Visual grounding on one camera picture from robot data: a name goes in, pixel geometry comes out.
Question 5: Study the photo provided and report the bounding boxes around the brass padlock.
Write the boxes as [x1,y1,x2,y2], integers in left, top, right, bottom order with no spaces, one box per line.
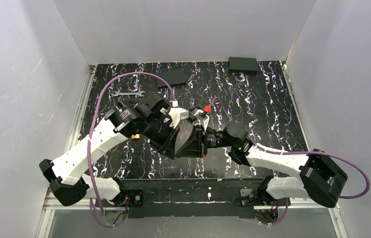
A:
[131,134,140,140]

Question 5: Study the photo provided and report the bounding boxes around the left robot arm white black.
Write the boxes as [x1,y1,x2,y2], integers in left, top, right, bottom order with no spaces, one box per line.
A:
[39,93,189,206]

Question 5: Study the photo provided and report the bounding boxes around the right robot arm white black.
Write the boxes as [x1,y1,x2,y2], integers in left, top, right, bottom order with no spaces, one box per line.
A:
[175,121,348,208]

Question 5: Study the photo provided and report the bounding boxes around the black flat pad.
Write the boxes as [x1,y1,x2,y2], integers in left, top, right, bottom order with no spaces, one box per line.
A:
[157,69,187,87]

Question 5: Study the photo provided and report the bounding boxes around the silver open-end wrench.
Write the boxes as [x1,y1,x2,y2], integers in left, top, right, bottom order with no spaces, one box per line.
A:
[113,91,146,97]

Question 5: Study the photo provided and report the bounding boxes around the black rectangular box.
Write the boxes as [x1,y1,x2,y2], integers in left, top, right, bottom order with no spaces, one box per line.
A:
[228,57,259,73]

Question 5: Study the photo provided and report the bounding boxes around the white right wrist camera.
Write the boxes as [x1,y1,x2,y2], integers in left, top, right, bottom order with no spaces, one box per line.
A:
[188,107,210,130]

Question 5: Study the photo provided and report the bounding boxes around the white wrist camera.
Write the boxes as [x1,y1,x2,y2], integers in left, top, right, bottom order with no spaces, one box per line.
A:
[160,100,189,128]
[188,107,210,130]

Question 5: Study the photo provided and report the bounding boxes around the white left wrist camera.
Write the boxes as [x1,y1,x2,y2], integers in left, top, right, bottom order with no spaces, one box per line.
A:
[160,100,189,128]

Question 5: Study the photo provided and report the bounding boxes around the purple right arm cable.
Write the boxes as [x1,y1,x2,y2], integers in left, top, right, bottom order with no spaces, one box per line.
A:
[209,97,371,225]

